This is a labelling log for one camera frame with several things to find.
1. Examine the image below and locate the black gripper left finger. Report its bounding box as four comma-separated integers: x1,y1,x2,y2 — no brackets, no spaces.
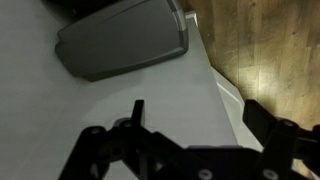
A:
58,100,187,180

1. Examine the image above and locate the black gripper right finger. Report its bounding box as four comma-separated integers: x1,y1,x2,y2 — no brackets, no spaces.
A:
243,99,320,180

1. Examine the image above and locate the dark grey robot base plate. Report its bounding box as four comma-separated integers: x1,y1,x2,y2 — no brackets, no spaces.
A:
55,0,189,82

